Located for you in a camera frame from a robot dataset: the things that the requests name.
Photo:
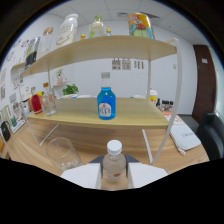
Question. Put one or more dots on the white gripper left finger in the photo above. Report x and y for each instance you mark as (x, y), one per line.
(83, 175)

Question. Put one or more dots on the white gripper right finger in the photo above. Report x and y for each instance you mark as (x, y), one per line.
(146, 173)

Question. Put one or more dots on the clear bottle white cap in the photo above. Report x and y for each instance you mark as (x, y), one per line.
(114, 163)

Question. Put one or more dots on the soda water can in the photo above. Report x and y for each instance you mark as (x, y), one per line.
(31, 51)

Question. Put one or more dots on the clear drinking glass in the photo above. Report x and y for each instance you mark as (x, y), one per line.
(63, 155)

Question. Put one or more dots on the white zip pouch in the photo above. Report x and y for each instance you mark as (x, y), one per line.
(185, 136)

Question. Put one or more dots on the black chair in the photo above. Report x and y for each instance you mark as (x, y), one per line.
(211, 133)

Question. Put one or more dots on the yellow bottle white cap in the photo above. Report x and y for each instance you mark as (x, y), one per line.
(153, 96)

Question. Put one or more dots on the blue liquid bottle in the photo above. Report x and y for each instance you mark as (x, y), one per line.
(106, 101)

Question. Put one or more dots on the clear bottle orange cap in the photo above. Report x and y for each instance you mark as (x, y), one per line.
(49, 101)

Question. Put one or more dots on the red liquid bottle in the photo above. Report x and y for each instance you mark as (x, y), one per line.
(36, 104)

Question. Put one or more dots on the green potted plant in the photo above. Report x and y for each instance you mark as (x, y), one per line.
(70, 89)

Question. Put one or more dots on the black handbag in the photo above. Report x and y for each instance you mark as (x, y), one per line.
(5, 130)

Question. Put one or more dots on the brown door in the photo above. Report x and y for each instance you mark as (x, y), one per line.
(204, 80)

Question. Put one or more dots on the white two-tier wooden rack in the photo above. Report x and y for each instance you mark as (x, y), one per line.
(100, 48)

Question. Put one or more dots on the tall glass bottle cork lid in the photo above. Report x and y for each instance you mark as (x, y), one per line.
(46, 40)

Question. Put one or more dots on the large white bottle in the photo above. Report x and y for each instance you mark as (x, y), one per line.
(67, 30)

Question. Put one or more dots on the clear bottle green cap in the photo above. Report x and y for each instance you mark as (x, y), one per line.
(96, 28)

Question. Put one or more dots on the colourful printed can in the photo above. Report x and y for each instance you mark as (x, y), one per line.
(141, 26)

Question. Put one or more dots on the wooden wall shelf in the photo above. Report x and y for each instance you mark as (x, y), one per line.
(18, 65)

